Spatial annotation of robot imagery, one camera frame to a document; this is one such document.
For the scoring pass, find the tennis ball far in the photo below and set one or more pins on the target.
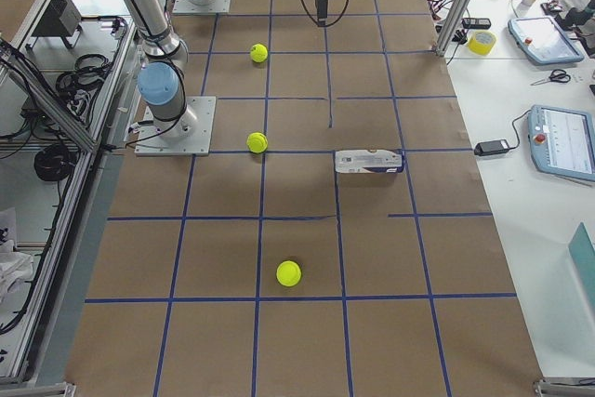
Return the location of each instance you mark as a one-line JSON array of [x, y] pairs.
[[258, 53]]

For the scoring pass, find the black remote device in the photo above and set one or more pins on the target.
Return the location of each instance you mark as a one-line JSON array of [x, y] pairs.
[[476, 23]]

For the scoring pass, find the lower teach pendant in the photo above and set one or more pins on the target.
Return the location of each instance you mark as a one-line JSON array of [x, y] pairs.
[[561, 142]]

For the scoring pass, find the white blue tennis ball can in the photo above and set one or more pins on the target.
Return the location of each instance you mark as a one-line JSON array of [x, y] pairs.
[[363, 161]]

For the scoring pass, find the tennis ball middle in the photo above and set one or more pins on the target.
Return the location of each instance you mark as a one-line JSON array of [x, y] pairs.
[[257, 142]]

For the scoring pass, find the aluminium left frame rail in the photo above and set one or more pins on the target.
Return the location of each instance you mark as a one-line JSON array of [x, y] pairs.
[[28, 78]]

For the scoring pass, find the yellow tape roll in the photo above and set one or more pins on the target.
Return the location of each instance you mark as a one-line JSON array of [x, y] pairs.
[[482, 42]]

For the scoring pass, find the black power adapter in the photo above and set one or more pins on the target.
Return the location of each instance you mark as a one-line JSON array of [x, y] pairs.
[[491, 147]]

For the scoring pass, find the black handled scissors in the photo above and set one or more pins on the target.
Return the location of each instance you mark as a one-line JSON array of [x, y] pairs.
[[558, 76]]

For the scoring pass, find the tennis ball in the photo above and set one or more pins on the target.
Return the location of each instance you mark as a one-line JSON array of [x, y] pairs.
[[257, 142], [258, 53], [288, 273]]

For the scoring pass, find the teach pendant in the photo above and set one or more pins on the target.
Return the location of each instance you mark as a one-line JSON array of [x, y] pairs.
[[543, 41], [561, 142]]

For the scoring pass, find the upper teach pendant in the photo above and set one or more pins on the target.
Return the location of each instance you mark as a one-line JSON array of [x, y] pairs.
[[543, 41]]

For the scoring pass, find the tennis ball near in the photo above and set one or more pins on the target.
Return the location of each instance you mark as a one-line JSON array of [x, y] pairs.
[[288, 273]]

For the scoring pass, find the grey control box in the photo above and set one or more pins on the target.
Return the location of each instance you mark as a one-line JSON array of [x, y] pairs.
[[61, 19]]

